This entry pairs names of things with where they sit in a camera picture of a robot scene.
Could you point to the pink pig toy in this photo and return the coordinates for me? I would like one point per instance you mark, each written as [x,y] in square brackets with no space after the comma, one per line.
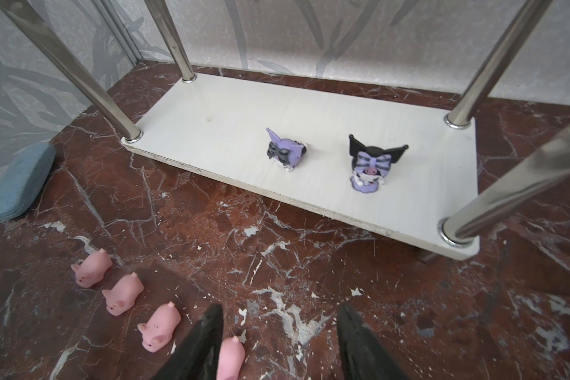
[93,269]
[122,297]
[159,330]
[231,358]

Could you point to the black purple figurine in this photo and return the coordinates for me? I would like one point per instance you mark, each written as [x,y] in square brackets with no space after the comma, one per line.
[371,165]

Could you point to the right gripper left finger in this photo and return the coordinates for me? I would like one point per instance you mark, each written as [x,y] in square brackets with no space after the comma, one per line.
[197,356]

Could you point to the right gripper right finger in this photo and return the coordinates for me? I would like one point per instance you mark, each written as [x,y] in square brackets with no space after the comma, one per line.
[362,355]

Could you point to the white two-tier shelf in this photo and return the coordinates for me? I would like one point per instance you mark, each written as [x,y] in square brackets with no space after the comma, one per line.
[216,127]

